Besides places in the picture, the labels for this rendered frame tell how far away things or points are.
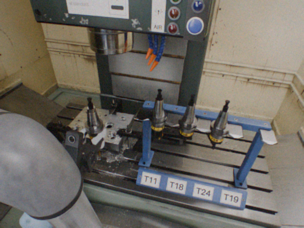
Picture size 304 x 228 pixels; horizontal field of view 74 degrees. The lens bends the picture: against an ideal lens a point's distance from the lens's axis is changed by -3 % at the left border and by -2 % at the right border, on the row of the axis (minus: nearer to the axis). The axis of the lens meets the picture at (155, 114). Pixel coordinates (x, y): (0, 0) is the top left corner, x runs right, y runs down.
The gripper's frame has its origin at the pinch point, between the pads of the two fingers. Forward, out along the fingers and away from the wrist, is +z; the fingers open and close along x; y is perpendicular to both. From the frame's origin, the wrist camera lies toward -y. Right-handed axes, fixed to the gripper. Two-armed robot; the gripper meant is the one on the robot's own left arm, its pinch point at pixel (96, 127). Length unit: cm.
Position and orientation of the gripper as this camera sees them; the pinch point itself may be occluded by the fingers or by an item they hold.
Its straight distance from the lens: 76.4
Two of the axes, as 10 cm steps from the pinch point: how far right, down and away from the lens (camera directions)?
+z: 2.3, -5.9, 7.7
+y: -0.4, 7.9, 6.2
